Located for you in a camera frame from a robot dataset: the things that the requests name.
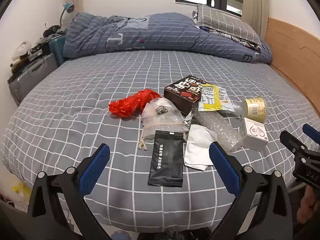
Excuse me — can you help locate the grey suitcase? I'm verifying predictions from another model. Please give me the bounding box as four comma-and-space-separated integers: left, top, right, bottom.
7, 52, 59, 105

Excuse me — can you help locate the white metal rack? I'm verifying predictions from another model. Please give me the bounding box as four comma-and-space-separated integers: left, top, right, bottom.
287, 182, 308, 195

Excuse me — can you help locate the blue desk lamp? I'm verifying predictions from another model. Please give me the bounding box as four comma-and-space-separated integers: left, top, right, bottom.
59, 2, 74, 30

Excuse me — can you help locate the wooden headboard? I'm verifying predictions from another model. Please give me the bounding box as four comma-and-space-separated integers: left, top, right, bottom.
264, 17, 320, 133

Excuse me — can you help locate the translucent white drawstring pouch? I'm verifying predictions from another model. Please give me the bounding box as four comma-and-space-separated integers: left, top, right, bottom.
137, 97, 190, 151

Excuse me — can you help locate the yellow snack packet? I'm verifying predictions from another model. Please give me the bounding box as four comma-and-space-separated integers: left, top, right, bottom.
197, 84, 224, 112

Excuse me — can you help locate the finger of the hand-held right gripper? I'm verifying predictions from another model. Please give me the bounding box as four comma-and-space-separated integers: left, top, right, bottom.
279, 130, 309, 159
302, 124, 320, 147

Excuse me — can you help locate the yellow round tin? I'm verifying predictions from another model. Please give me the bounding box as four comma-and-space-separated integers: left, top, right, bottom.
244, 97, 267, 123

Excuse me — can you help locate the grey checked pillow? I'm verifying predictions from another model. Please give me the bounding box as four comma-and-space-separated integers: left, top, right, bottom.
192, 4, 263, 49

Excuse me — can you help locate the blue striped duvet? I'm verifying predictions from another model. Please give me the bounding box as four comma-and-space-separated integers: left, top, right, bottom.
62, 12, 273, 63

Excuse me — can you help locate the silver foil wrapper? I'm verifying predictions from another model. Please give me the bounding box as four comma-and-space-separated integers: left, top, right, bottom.
182, 111, 195, 128

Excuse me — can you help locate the white tissue paper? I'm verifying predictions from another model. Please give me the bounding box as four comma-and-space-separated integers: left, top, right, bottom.
184, 124, 218, 172

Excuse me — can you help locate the brown chocolate box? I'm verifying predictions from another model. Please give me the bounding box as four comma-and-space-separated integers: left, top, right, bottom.
164, 75, 209, 115

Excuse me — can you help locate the person's right hand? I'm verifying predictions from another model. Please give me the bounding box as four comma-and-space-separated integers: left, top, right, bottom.
297, 187, 320, 224

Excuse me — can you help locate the red plastic wrapper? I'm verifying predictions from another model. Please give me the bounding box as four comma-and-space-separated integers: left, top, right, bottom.
108, 89, 162, 117

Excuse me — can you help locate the pile of dark items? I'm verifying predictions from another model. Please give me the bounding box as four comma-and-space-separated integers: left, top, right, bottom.
30, 24, 65, 55

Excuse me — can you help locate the black sachet packet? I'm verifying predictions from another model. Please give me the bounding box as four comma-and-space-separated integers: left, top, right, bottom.
147, 130, 185, 188

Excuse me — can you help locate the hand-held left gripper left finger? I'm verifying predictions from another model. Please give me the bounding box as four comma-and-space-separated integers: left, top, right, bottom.
27, 143, 112, 240

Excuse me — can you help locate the yellow plastic bag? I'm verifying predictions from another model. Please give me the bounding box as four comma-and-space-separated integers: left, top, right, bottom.
12, 181, 32, 205

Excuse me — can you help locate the small white box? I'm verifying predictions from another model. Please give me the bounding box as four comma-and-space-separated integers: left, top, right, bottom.
240, 117, 269, 152

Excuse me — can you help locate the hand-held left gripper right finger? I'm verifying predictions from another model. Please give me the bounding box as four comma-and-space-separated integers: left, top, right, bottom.
209, 141, 293, 240

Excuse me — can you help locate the teal suitcase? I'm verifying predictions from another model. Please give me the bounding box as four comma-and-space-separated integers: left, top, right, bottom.
49, 34, 67, 65

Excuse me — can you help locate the clear bubble wrap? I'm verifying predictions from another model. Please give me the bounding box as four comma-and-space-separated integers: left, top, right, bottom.
194, 109, 244, 153

